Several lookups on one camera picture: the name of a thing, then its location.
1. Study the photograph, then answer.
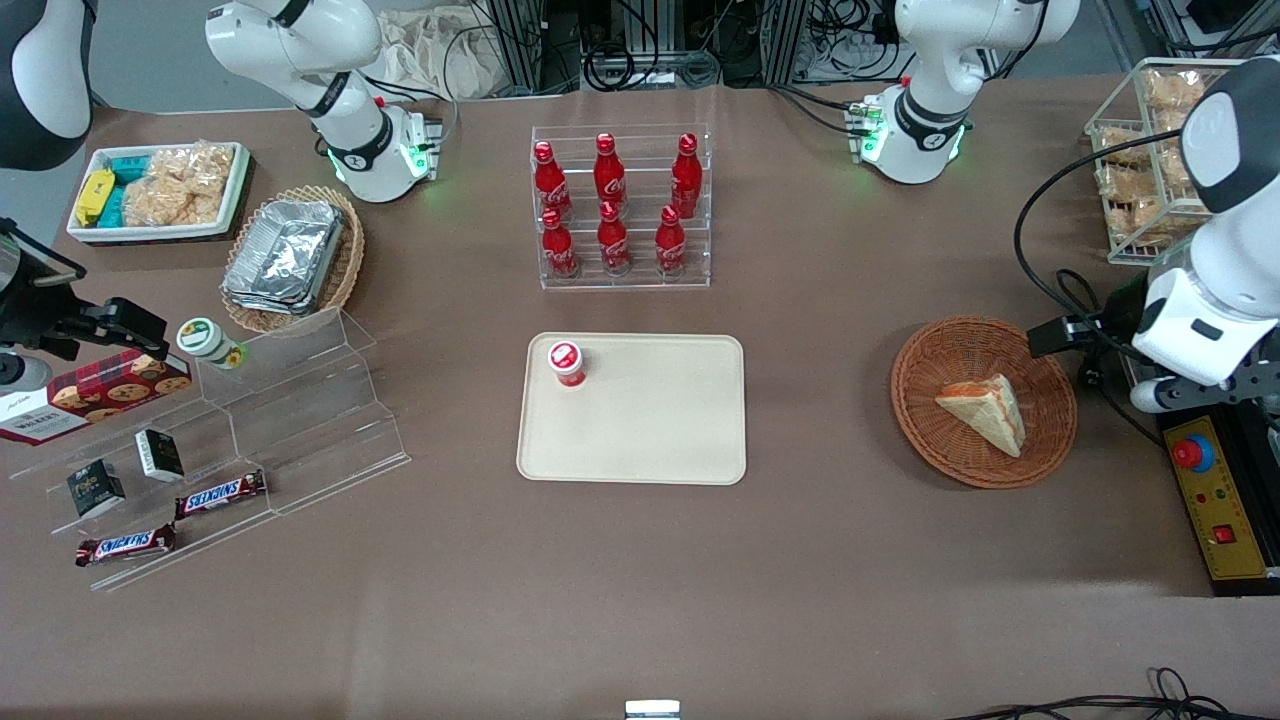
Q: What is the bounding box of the red lid yogurt cup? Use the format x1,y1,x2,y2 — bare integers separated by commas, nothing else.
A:
547,341,588,390

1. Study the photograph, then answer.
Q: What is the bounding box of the clear fried snack bag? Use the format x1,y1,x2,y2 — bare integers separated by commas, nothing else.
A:
1097,165,1161,207
1097,125,1151,169
1110,195,1201,247
1143,68,1208,113
1158,140,1196,193

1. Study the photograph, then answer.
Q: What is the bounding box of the red cola bottle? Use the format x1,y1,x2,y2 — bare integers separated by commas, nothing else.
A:
533,141,574,223
541,207,581,280
670,132,703,220
594,132,628,209
654,205,689,277
597,200,633,277

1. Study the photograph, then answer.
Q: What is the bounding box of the coiled black background cable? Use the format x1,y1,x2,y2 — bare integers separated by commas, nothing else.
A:
582,40,723,93

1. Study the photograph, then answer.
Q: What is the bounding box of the white wire basket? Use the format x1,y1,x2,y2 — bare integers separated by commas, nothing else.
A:
1085,57,1249,267

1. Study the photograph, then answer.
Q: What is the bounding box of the triangular sandwich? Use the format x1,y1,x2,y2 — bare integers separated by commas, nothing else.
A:
934,374,1028,459

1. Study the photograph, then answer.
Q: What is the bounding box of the clear rice cracker bag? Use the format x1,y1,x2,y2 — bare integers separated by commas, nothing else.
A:
122,139,237,228

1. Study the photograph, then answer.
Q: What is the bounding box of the beige plastic tray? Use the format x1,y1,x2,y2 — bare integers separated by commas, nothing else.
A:
516,333,748,486

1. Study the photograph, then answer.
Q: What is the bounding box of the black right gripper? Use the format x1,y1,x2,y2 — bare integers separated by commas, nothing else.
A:
0,289,170,360

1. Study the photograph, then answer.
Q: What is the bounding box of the red tartan cookie box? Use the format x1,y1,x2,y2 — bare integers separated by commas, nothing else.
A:
0,348,193,447

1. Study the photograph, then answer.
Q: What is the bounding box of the small black box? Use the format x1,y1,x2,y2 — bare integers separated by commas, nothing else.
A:
66,459,128,520
135,429,187,484

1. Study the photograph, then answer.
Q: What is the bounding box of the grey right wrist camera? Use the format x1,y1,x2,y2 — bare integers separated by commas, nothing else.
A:
0,351,52,393

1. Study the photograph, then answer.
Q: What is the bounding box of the clear acrylic stepped display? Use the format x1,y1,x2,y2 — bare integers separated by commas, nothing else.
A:
10,306,412,593

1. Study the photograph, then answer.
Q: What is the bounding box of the clear acrylic bottle rack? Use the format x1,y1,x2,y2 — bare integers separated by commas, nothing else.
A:
531,124,712,291

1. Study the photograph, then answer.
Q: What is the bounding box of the oval tan wicker basket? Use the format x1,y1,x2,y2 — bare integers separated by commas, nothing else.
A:
220,185,366,335

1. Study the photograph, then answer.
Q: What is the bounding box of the yellow emergency stop control box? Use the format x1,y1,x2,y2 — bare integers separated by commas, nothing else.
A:
1160,408,1280,597

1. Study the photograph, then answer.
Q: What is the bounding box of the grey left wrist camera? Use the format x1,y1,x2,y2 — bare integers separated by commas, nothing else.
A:
1129,376,1199,414

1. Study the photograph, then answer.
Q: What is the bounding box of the black floor cable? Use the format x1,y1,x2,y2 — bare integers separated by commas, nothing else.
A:
945,667,1280,720

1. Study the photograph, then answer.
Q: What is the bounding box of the aluminium frame post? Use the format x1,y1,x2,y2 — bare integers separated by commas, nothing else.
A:
763,0,813,87
488,0,548,97

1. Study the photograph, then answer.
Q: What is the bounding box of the beige crumpled cloth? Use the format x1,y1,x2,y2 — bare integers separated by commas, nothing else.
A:
375,10,523,101

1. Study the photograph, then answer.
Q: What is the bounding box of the brown Snickers bar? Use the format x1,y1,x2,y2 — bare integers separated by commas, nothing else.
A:
75,523,179,569
174,470,269,521

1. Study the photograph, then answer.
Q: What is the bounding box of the green lid white cup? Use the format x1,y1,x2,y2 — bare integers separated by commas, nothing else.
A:
176,317,248,372

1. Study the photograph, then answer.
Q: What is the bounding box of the aluminium foil container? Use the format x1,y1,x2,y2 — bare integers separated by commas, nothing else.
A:
230,199,347,303
221,280,323,318

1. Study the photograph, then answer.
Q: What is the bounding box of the yellow snack pack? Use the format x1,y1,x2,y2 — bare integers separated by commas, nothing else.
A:
76,169,117,228

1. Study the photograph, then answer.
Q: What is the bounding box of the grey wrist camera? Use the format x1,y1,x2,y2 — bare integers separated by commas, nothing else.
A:
0,351,52,393
1129,376,1199,414

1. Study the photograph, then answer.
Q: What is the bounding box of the round brown wicker basket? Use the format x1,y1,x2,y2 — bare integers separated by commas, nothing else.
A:
890,316,1079,490

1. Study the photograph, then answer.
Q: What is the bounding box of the white rectangular snack tray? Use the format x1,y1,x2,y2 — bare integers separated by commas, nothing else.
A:
66,142,252,245

